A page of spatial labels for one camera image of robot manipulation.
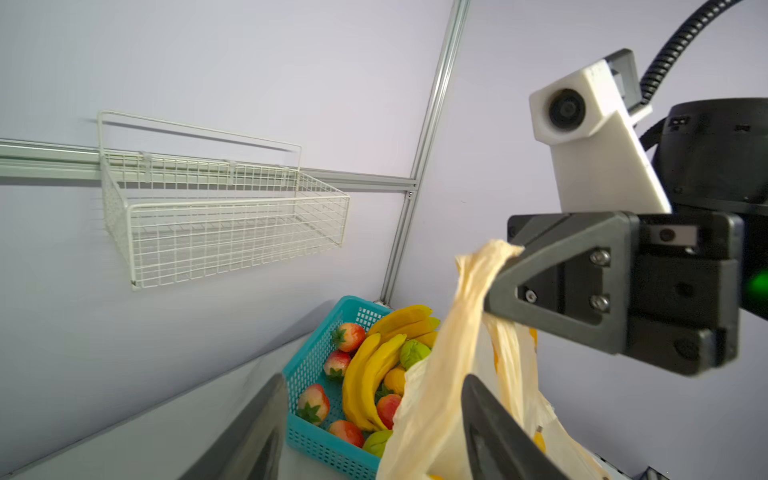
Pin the cream banana print plastic bag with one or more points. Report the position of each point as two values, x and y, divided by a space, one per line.
428 439

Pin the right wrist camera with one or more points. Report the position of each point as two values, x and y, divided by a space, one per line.
587 119

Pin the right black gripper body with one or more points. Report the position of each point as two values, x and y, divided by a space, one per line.
693 273

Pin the aluminium frame back bar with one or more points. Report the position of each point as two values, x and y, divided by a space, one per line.
51 163

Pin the white wire wall basket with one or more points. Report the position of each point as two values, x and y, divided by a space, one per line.
259 214

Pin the teal plastic fruit basket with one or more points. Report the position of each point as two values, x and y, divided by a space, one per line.
306 368

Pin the yellow fake banana bunch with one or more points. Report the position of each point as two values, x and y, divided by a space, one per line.
375 372

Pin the green fake pear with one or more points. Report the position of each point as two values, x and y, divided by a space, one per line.
412 352

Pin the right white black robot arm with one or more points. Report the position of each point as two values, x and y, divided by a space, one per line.
709 155

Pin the red fake strawberry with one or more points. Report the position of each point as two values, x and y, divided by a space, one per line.
348 337
336 365
313 405

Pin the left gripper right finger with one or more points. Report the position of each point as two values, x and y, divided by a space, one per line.
497 447

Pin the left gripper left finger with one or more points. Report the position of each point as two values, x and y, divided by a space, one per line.
250 447

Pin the aluminium frame corner post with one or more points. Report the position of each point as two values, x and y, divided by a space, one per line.
441 82

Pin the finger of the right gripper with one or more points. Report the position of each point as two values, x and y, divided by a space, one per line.
572 279

